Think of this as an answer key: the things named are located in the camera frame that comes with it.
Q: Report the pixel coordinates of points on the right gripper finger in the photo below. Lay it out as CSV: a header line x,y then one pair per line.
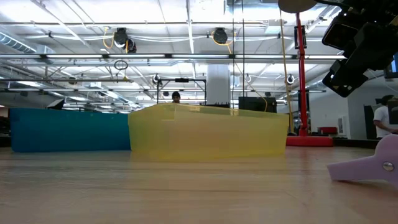
x,y
345,77

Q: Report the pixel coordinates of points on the yellow translucent plastic bin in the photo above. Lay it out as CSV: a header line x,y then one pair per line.
x,y
208,133

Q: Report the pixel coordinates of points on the blue plastic bin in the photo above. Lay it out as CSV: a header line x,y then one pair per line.
x,y
68,130

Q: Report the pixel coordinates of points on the lilac staple remover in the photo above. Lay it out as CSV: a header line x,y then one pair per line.
x,y
367,169

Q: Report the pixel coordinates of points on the small ceiling reel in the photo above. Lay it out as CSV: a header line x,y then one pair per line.
x,y
155,78
290,79

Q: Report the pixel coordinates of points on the person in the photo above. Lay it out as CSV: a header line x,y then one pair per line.
x,y
382,119
176,97

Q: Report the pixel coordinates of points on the red box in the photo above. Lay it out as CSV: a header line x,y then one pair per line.
x,y
327,130

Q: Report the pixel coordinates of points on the black background monitor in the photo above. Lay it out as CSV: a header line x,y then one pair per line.
x,y
256,104

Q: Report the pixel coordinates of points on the white building column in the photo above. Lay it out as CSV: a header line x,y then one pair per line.
x,y
218,84

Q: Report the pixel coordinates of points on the black angled panel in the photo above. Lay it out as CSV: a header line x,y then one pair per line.
x,y
56,104

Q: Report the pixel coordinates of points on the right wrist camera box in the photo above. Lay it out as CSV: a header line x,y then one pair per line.
x,y
340,32

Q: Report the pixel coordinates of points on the black metal frame rig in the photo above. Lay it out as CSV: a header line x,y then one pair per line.
x,y
182,80

